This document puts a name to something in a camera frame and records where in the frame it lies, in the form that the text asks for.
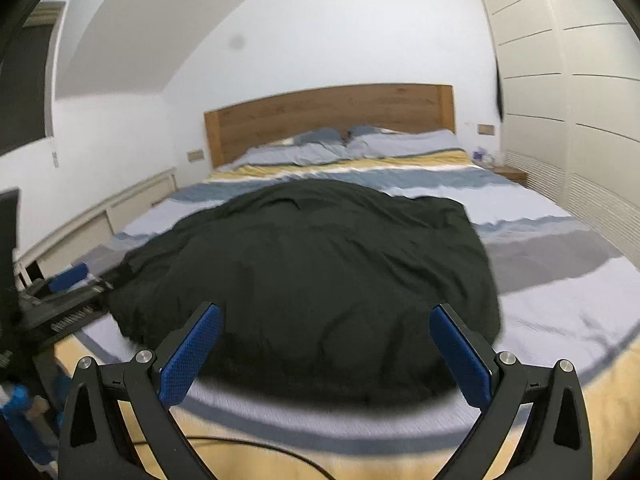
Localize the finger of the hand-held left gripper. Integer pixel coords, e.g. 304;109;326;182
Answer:
22;264;115;307
30;292;113;347

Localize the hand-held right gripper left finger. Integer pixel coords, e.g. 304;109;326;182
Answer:
57;301;224;480

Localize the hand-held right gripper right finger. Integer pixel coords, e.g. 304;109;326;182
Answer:
429;303;593;480

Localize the black hooded jacket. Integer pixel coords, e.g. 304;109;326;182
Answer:
102;180;503;403

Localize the person's left hand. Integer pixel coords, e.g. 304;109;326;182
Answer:
0;375;71;468

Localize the low white cabinet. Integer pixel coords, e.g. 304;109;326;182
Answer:
15;167;178;286

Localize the bed with striped duvet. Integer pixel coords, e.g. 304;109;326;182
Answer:
50;147;640;480

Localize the wooden nightstand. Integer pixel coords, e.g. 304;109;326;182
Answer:
492;165;528;186

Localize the dark window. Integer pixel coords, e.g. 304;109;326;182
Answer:
0;2;67;158

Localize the striped pillow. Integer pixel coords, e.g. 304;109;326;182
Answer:
232;127;351;167
345;125;466;158

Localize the wooden headboard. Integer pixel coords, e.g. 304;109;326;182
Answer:
204;83;457;168

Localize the white wardrobe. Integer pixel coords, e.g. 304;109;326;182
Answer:
472;0;640;271

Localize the black cable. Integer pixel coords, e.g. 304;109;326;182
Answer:
135;437;341;480

